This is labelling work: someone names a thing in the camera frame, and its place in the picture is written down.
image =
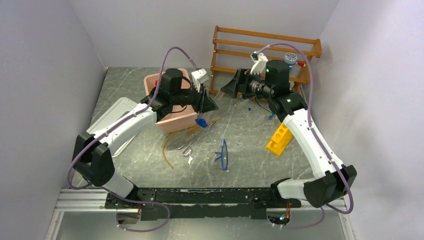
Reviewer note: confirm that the blue white jar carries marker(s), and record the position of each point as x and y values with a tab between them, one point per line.
290	59

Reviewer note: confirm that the red capped tube on shelf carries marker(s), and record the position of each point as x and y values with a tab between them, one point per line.
301	64

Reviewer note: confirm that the yellow test tube rack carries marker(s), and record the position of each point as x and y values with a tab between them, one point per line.
280	140

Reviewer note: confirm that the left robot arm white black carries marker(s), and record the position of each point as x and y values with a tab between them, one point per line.
93	152

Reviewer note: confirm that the wooden shelf rack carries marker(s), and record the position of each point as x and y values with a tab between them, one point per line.
232	49

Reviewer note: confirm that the amber rubber tubing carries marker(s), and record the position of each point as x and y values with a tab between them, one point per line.
169	142

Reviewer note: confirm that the aluminium frame rail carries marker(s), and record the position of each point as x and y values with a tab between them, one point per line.
91	200

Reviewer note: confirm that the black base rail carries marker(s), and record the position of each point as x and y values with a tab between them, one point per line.
196	203

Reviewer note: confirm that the white bin lid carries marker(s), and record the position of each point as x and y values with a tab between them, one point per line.
120	108

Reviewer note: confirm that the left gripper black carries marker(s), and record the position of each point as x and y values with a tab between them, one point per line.
207	104

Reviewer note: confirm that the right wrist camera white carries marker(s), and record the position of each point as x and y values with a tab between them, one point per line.
259	63

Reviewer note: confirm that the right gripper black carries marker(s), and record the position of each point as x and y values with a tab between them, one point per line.
239	83

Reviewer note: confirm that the small blue caps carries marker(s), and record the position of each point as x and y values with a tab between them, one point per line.
260	113

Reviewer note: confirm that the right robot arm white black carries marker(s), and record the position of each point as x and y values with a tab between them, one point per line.
332	178

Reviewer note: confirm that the blue funnel piece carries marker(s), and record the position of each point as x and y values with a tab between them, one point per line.
201	122

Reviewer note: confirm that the pink plastic bin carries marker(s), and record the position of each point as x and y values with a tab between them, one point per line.
175	119

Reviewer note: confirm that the blue safety glasses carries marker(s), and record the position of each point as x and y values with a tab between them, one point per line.
222	155

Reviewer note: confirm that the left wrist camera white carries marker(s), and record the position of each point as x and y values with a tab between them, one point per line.
198	77

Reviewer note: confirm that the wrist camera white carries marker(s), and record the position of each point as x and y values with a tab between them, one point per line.
259	63
198	77

